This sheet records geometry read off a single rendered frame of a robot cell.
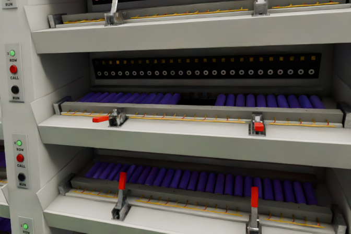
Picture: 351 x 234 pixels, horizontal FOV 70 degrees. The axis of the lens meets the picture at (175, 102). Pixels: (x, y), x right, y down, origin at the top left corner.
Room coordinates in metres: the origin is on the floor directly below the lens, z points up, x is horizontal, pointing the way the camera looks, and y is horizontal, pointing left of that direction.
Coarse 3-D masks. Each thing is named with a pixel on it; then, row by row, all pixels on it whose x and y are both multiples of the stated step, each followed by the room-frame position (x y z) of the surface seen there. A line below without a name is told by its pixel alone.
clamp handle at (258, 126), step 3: (255, 117) 0.41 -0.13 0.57; (258, 117) 0.41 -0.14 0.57; (255, 120) 0.42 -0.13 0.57; (258, 120) 0.41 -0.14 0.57; (255, 123) 0.37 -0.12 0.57; (258, 123) 0.37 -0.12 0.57; (261, 123) 0.37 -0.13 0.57; (255, 126) 0.35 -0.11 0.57; (258, 126) 0.35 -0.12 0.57; (261, 126) 0.35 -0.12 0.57; (255, 129) 0.35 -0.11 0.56; (258, 129) 0.35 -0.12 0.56; (261, 129) 0.35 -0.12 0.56
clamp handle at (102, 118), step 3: (114, 111) 0.48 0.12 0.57; (114, 114) 0.49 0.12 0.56; (117, 114) 0.49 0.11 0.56; (96, 117) 0.43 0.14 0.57; (99, 117) 0.43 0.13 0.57; (102, 117) 0.44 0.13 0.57; (105, 117) 0.44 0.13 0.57; (108, 117) 0.45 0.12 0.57; (111, 117) 0.46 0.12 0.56; (114, 117) 0.48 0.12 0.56; (93, 120) 0.42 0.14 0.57; (96, 120) 0.42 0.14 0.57; (99, 120) 0.42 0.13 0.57; (102, 120) 0.43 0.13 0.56; (105, 120) 0.44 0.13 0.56
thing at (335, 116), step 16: (96, 112) 0.54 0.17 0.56; (112, 112) 0.53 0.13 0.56; (128, 112) 0.52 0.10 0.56; (144, 112) 0.51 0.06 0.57; (160, 112) 0.50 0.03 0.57; (176, 112) 0.49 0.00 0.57; (192, 112) 0.48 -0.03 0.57; (208, 112) 0.47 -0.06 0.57; (224, 112) 0.46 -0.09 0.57; (240, 112) 0.46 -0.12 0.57; (272, 112) 0.44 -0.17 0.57; (288, 112) 0.43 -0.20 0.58; (304, 112) 0.43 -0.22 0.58; (320, 112) 0.42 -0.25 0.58; (336, 112) 0.42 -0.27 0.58
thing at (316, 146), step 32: (64, 96) 0.61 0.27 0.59; (64, 128) 0.51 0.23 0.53; (96, 128) 0.49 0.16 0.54; (128, 128) 0.47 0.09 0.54; (160, 128) 0.46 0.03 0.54; (192, 128) 0.45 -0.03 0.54; (224, 128) 0.44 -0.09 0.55; (288, 128) 0.42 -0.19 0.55; (320, 128) 0.41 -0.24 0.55; (256, 160) 0.41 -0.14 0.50; (288, 160) 0.40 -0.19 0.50; (320, 160) 0.38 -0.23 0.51
